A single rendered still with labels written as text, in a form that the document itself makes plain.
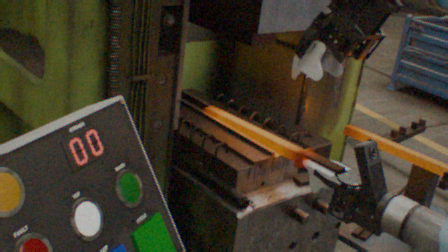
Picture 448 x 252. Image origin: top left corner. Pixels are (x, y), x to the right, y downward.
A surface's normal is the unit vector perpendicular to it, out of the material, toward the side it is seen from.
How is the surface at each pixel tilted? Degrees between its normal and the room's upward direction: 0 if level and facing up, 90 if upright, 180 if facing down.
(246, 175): 90
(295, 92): 90
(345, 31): 90
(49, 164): 60
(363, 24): 90
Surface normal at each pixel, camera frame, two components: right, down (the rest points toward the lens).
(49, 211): 0.84, -0.23
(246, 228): 0.64, 0.37
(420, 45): -0.78, 0.14
